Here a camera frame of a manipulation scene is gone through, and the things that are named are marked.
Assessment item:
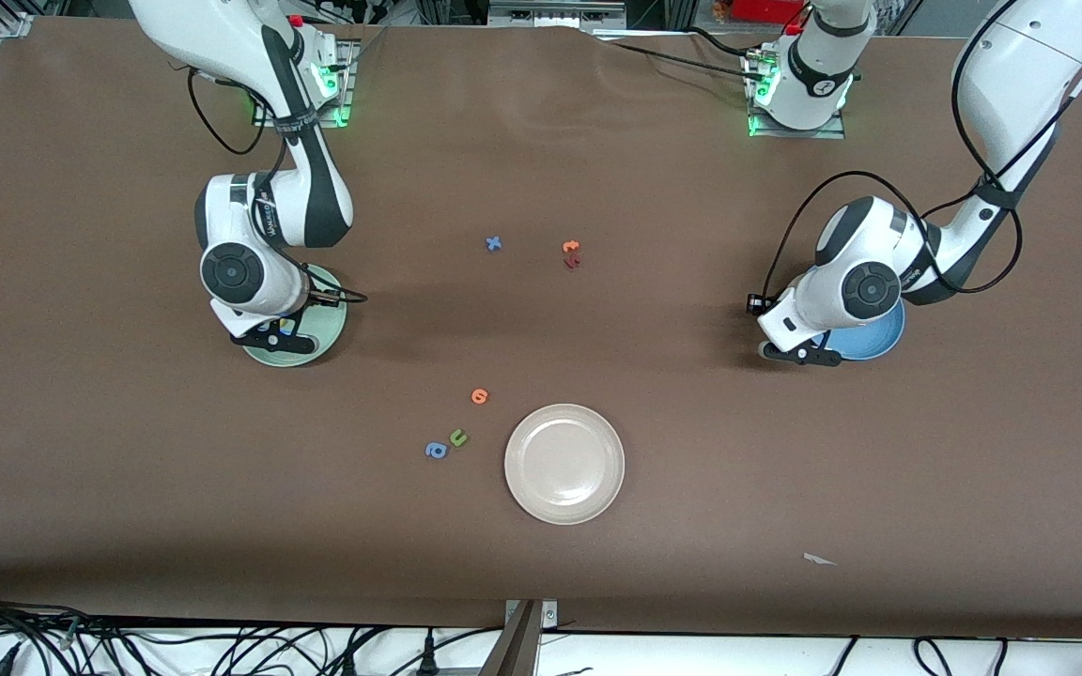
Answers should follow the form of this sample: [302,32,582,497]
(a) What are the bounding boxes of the light green round plate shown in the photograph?
[242,265,348,368]

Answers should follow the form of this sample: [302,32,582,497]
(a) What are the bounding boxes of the blue round plate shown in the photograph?
[813,300,906,361]

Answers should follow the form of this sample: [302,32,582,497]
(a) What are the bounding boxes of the beige round plate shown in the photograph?
[503,403,626,526]

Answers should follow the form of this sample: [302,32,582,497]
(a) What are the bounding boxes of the red box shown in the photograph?
[732,0,807,25]

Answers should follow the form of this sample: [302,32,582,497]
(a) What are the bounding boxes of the silver metal box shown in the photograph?
[487,0,628,31]

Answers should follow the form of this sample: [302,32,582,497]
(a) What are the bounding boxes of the grey metal beam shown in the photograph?
[479,601,542,676]

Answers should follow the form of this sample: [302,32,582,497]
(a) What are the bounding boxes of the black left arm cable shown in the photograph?
[765,0,1082,300]

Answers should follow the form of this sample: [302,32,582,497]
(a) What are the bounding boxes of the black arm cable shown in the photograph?
[765,0,1082,300]
[187,66,369,306]

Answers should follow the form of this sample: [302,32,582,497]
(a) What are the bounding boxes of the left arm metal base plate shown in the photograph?
[748,47,847,140]

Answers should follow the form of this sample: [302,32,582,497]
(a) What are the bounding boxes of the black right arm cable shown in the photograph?
[187,66,369,306]

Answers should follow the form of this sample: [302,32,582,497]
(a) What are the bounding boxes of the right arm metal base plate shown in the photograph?
[253,38,354,128]

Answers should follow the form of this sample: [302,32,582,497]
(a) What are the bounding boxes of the black cable on tabletop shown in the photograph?
[597,26,767,81]

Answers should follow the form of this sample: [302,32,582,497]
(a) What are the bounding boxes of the silver metal table bracket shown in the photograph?
[505,599,559,628]

